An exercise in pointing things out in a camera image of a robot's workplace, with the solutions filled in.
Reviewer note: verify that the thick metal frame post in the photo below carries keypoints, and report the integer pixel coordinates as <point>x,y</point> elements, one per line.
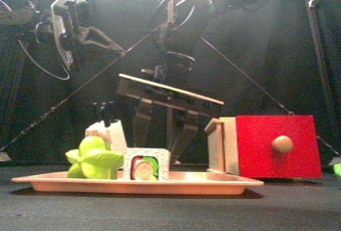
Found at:
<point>318,42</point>

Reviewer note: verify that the pink plastic tray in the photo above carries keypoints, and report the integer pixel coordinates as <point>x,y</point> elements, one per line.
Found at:
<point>146,182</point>

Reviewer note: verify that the green toy star fruit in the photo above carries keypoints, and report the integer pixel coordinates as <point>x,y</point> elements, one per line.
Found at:
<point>92,160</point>

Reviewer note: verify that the wooden drawer box casing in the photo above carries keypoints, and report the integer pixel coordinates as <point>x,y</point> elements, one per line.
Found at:
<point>221,145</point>

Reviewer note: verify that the white frame foot bracket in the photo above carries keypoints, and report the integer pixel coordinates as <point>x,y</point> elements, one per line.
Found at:
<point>334,161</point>
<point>4,157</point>

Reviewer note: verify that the toy sushi roll piece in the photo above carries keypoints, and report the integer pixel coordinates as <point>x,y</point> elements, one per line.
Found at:
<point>146,164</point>

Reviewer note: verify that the green toy piece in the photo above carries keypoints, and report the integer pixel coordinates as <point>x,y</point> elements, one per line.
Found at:
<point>337,171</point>

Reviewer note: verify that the red drawer with wooden knob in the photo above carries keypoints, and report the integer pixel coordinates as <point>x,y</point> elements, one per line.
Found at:
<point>277,147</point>

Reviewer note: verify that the diagonal metal frame rod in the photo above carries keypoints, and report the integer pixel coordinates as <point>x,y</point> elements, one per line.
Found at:
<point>67,100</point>
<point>249,75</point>

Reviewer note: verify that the white toy knife block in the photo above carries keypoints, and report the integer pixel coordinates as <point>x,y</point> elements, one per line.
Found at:
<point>112,135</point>

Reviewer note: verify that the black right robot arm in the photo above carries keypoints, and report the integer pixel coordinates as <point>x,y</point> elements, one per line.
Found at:
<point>186,29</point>

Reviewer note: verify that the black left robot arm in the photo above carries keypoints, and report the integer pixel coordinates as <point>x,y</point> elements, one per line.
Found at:
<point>15,15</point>

